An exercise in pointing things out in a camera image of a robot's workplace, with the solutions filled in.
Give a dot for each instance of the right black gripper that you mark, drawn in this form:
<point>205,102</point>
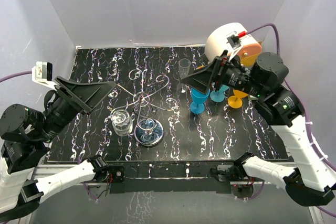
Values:
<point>200,80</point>

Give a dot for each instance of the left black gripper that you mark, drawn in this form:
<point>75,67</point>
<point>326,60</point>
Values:
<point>86,96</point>

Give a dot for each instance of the blue wine glass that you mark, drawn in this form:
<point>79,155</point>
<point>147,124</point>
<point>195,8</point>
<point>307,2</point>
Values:
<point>198,101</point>
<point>219,96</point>

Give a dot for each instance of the clear ribbed wine glass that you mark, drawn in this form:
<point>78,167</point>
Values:
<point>183,70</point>

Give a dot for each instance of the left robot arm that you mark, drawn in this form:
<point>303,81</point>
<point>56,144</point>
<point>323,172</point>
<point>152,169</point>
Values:
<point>26,131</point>

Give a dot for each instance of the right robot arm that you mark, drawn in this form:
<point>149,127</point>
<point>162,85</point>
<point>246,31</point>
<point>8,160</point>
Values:
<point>312,181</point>

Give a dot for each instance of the white and orange appliance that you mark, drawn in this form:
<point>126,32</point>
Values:
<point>247,48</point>

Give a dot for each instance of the black front base bar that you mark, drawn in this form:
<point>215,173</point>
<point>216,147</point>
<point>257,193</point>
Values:
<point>169,176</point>

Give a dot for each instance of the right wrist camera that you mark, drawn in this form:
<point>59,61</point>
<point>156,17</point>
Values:
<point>234,39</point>

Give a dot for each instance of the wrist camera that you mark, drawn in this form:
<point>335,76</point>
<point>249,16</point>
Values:
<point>42,74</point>
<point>234,39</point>

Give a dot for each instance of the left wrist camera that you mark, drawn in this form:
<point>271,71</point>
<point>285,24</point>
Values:
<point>42,74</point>

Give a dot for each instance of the cream switch box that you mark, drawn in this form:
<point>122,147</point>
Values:
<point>252,98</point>

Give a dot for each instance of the chrome wire glass rack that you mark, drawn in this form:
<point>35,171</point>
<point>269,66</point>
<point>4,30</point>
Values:
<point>147,131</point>

